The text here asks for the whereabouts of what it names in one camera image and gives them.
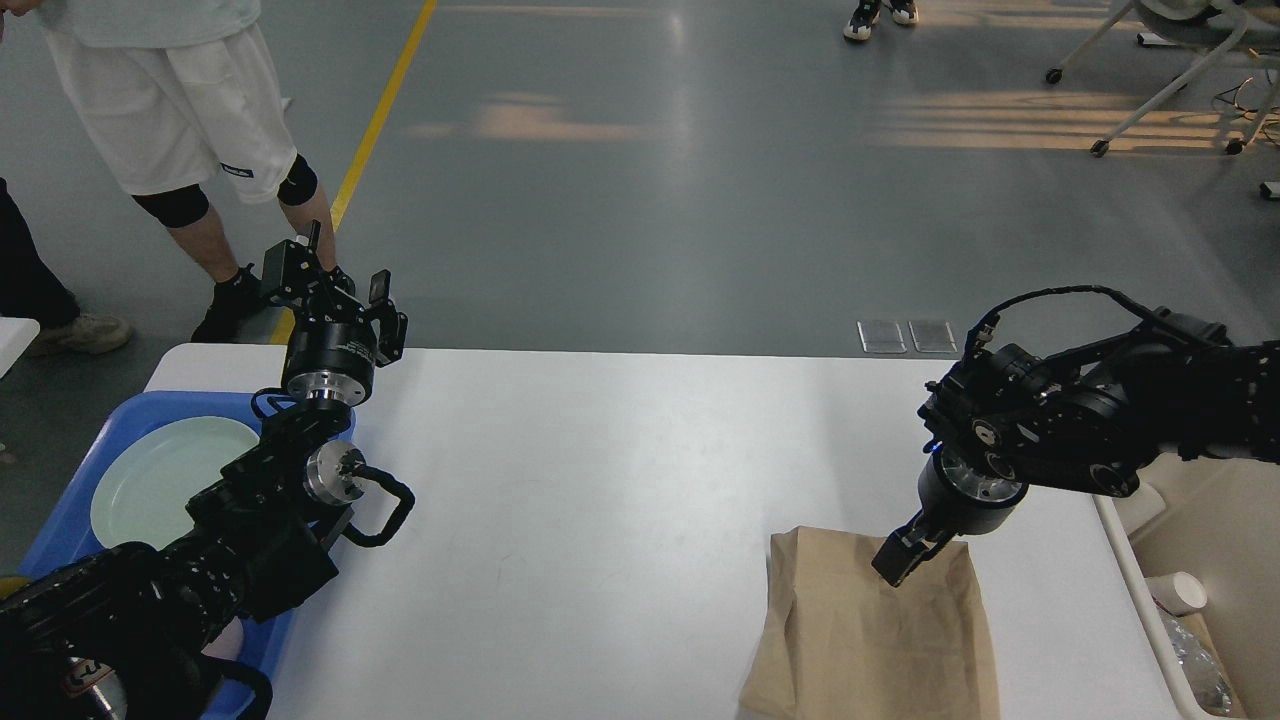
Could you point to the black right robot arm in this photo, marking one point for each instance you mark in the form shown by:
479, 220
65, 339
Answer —
1086, 420

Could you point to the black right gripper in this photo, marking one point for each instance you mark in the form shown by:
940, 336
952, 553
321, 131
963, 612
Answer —
956, 501

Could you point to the blue plastic tray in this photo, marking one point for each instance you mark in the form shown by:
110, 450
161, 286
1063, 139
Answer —
67, 535

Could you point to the person in white shirt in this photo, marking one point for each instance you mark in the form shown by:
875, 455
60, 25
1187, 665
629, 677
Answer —
171, 92

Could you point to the pink mug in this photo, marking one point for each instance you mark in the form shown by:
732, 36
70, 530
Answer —
228, 644

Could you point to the brown cardboard in bin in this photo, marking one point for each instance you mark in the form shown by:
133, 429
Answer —
1225, 660

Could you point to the right floor metal plate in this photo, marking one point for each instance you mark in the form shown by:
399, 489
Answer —
933, 337

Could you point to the clear plastic wrapper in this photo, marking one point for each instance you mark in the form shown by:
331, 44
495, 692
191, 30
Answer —
1197, 658

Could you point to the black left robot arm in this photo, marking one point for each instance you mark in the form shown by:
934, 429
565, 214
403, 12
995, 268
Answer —
121, 634

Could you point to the green plate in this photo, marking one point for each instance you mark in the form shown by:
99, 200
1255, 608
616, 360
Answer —
143, 494

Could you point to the beige plastic bin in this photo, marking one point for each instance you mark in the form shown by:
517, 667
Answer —
1222, 526

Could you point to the small paper cup in bin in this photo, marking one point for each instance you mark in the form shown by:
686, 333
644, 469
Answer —
1179, 593

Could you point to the floor metal plate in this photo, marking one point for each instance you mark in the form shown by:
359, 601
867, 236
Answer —
881, 337
933, 337

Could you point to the white paper cup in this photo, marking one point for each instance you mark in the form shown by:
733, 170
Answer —
1138, 510

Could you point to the dark teal mug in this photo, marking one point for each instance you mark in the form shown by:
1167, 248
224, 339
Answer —
12, 584

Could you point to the left floor metal plate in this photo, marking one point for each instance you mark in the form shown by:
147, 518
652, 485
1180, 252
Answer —
881, 337

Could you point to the white side table corner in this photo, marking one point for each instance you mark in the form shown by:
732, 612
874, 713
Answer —
17, 334

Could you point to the person at left edge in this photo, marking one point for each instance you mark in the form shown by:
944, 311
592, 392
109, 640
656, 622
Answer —
30, 290

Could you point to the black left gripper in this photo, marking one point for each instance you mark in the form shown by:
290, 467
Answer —
329, 356

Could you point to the brown paper bag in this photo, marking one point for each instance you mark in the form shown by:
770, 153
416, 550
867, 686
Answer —
840, 643

